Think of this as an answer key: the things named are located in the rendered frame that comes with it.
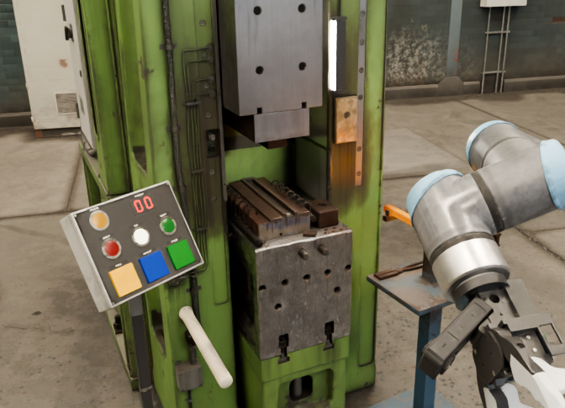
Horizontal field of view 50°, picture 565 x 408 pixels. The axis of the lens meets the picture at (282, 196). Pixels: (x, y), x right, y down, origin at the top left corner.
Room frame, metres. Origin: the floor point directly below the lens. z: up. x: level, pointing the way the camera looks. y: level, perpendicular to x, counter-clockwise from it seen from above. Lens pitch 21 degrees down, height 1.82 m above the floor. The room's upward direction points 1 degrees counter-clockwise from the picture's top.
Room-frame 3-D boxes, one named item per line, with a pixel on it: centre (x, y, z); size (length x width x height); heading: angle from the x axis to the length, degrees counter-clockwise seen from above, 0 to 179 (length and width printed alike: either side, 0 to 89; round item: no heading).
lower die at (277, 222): (2.16, 0.08, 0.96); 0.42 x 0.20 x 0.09; 24
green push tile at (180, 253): (1.65, 0.31, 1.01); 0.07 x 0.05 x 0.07; 139
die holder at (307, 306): (2.19, 0.03, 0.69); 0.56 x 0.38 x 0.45; 24
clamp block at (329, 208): (2.09, -0.14, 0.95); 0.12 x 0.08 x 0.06; 24
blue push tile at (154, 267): (1.58, 0.38, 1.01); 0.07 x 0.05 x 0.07; 139
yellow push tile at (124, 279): (1.50, 0.44, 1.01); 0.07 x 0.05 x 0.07; 139
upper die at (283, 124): (2.16, 0.08, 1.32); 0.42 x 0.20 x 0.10; 24
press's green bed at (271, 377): (2.19, 0.03, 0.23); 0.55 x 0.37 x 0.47; 24
